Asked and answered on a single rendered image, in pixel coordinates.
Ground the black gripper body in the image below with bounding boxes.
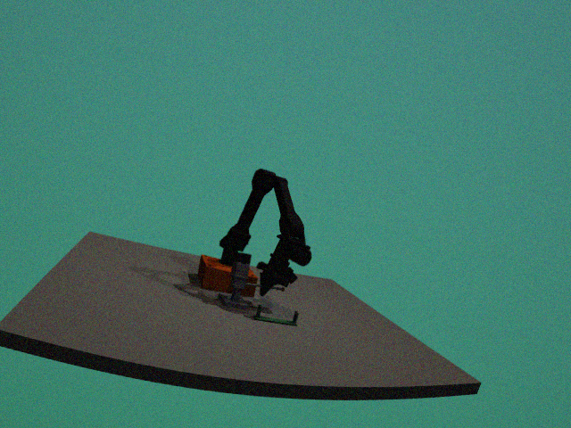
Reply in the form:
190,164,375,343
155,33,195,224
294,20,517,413
256,252,290,287

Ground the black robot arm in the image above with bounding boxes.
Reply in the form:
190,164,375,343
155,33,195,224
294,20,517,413
219,169,312,267

